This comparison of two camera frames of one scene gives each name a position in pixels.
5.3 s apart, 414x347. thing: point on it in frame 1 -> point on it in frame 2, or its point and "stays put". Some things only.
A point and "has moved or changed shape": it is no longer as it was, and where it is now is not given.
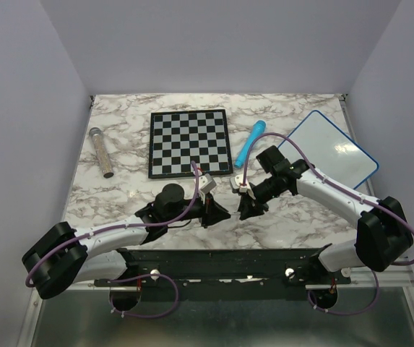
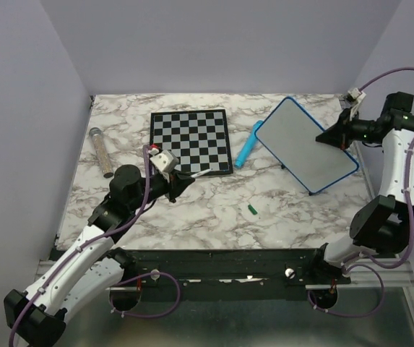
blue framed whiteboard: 329,151 has moved or changed shape
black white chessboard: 178,138 stays put
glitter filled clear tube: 107,168 stays put
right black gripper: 251,207 -> 339,134
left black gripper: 212,212 -> 178,182
